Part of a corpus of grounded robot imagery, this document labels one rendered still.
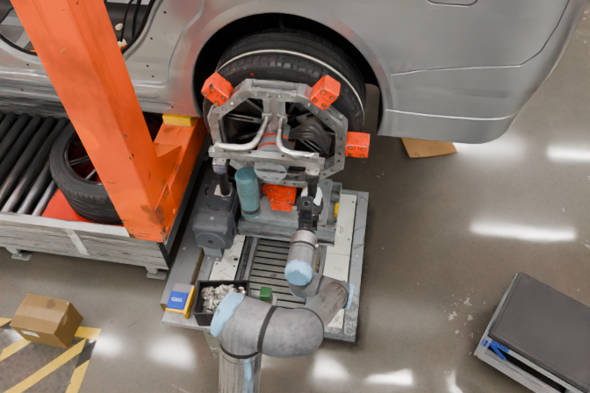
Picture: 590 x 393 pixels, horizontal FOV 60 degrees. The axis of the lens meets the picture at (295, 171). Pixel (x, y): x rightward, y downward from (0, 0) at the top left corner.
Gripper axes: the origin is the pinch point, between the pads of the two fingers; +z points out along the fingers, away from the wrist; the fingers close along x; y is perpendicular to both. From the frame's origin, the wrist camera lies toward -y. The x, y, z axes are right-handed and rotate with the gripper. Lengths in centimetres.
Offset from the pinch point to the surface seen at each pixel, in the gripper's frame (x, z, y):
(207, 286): -37, -31, 30
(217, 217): -46, 10, 42
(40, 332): -115, -47, 67
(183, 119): -65, 38, 11
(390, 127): 27.2, 38.0, 2.1
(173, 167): -62, 14, 15
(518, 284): 88, -1, 49
